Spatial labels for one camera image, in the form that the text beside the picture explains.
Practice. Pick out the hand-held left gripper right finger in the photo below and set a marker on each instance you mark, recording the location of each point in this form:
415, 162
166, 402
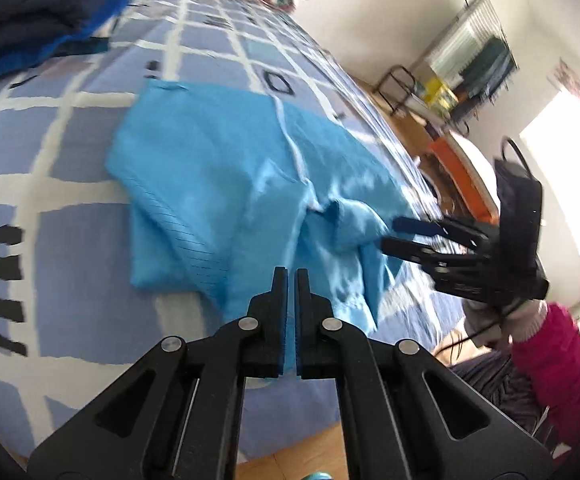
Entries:
304, 310

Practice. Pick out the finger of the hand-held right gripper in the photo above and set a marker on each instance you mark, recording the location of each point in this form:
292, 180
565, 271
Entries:
415, 249
420, 225

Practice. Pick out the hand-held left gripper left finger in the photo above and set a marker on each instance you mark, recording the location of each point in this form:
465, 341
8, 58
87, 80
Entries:
277, 310

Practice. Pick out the light blue striped garment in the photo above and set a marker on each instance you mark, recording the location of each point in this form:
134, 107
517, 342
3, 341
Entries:
220, 170

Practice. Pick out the clothes drying rack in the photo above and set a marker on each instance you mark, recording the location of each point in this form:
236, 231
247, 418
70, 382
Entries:
470, 60

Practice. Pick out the person's right hand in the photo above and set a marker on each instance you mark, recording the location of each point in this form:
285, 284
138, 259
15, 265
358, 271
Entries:
515, 322

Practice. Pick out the bright window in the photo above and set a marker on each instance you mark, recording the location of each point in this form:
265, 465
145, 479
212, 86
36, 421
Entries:
570, 160

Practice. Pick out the person's striped trousers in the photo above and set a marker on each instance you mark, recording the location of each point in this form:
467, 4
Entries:
505, 385

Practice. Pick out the black metal rack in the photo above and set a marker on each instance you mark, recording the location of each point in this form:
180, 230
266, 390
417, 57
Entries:
399, 69

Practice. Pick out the teal object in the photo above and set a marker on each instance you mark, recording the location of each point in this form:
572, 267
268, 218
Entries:
317, 476

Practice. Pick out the blue checked bed sheet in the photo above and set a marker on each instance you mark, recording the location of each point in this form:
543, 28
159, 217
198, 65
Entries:
70, 260

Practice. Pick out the navy jacket with blue lining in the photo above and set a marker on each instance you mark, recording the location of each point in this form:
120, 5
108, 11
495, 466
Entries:
35, 5

